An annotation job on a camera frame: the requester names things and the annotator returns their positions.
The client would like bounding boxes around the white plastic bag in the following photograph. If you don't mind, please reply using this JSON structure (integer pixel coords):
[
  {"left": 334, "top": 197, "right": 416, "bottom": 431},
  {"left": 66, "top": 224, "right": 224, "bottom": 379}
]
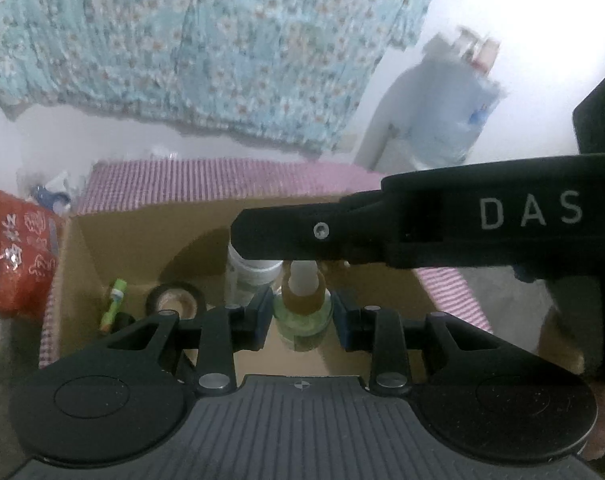
[{"left": 355, "top": 24, "right": 508, "bottom": 175}]

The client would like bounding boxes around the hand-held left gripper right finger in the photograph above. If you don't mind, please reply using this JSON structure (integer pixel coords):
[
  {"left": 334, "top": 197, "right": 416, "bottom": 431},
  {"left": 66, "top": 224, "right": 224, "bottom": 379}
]
[{"left": 331, "top": 290, "right": 503, "bottom": 398}]

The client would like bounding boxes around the black tape roll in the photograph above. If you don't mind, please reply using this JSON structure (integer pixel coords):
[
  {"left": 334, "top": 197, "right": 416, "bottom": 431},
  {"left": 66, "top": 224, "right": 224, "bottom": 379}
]
[{"left": 146, "top": 282, "right": 206, "bottom": 321}]

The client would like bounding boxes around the red gift bag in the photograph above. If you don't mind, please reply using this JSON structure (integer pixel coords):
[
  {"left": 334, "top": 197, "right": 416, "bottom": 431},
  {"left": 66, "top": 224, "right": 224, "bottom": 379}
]
[{"left": 0, "top": 183, "right": 64, "bottom": 322}]

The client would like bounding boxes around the white plastic jar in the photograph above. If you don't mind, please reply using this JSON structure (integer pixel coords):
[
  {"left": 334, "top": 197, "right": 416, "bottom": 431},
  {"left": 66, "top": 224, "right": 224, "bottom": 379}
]
[{"left": 226, "top": 242, "right": 284, "bottom": 309}]

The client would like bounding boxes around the teal floral cloth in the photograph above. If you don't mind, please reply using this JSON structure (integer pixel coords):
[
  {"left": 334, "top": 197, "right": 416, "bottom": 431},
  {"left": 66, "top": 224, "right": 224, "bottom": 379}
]
[{"left": 0, "top": 0, "right": 444, "bottom": 155}]

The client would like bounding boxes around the cardboard box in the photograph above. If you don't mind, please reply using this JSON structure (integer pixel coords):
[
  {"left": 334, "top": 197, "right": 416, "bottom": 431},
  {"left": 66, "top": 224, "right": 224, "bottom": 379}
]
[{"left": 42, "top": 194, "right": 494, "bottom": 378}]

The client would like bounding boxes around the glass bottle with amber cap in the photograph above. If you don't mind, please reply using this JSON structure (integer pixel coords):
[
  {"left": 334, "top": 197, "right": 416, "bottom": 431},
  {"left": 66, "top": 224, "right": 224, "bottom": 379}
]
[{"left": 273, "top": 260, "right": 334, "bottom": 353}]

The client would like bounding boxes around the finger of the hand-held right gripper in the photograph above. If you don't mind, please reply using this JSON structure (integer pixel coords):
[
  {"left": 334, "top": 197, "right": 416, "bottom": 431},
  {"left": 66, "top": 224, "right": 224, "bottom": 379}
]
[{"left": 231, "top": 199, "right": 399, "bottom": 266}]

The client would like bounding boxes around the blue and white small item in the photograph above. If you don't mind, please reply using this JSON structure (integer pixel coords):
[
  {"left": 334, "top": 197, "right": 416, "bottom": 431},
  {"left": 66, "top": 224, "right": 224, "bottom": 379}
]
[{"left": 28, "top": 170, "right": 77, "bottom": 215}]

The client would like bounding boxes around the purple checkered cloth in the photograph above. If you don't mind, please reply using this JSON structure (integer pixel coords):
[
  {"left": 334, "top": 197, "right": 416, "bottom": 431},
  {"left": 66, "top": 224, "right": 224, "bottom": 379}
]
[{"left": 37, "top": 157, "right": 494, "bottom": 370}]

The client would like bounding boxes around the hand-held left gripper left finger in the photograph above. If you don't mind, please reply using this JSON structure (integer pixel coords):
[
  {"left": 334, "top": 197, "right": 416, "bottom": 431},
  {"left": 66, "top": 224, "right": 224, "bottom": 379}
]
[{"left": 105, "top": 285, "right": 276, "bottom": 396}]

